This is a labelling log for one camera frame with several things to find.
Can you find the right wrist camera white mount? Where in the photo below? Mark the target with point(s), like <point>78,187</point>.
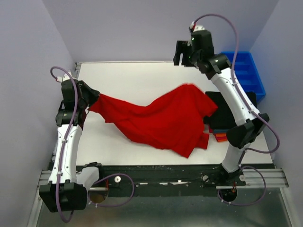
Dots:
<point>194,27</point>

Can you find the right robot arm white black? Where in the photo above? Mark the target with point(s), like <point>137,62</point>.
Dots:
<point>199,52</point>

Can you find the black folded t shirt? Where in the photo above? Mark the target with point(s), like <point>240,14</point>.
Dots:
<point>222,118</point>

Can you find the right aluminium extrusion rail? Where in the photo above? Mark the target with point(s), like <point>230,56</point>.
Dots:
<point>251,179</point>

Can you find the aluminium extrusion rail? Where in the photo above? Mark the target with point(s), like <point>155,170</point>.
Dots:
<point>251,179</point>
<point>44,177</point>

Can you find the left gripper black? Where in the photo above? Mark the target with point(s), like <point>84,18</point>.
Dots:
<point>94,94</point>

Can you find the blue plastic bin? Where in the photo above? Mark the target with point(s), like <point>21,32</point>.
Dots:
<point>248,76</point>

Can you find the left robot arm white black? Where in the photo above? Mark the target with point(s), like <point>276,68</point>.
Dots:
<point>67,189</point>

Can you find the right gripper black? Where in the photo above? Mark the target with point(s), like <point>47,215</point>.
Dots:
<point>182,47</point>

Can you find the side aluminium table rail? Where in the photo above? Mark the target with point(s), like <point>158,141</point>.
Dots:
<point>67,116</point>

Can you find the red t shirt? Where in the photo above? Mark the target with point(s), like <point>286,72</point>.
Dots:
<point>210,129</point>
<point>174,121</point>

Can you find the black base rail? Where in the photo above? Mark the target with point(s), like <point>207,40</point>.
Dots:
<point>166,180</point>

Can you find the red folded t shirt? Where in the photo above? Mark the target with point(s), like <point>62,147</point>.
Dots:
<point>210,129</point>

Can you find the left aluminium extrusion rail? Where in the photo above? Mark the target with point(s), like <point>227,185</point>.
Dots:
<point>44,177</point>

